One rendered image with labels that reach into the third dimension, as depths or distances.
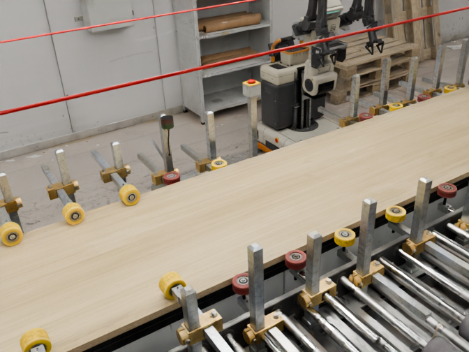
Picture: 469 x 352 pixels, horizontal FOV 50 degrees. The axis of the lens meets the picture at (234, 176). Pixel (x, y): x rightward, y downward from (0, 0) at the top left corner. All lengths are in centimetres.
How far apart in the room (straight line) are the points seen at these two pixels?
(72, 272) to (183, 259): 40
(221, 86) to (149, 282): 412
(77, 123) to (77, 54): 68
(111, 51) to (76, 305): 361
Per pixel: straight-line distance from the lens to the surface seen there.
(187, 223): 211
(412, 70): 349
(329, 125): 448
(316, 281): 177
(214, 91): 572
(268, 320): 176
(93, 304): 181
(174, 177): 243
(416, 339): 180
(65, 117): 517
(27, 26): 490
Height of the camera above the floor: 209
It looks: 29 degrees down
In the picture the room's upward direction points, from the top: 3 degrees counter-clockwise
